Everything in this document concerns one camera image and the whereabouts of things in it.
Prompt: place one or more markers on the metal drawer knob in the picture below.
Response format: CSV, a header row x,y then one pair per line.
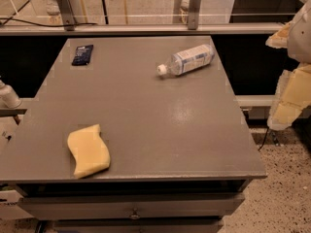
x,y
134,215

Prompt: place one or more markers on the clear blue-label plastic bottle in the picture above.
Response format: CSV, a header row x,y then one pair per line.
x,y
188,60

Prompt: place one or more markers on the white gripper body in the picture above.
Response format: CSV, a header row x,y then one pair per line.
x,y
301,38

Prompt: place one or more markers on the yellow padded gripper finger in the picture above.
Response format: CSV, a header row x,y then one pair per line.
x,y
279,40
292,96

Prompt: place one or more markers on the metal railing with posts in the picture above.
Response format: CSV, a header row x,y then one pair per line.
x,y
130,17

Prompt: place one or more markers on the yellow wavy sponge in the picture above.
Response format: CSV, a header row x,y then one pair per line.
x,y
89,151

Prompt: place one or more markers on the grey cabinet with drawers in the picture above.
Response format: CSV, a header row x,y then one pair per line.
x,y
181,150

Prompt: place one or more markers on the white cylinder at left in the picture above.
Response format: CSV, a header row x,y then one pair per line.
x,y
9,96

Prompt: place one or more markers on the dark blue snack packet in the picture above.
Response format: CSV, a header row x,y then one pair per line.
x,y
82,55

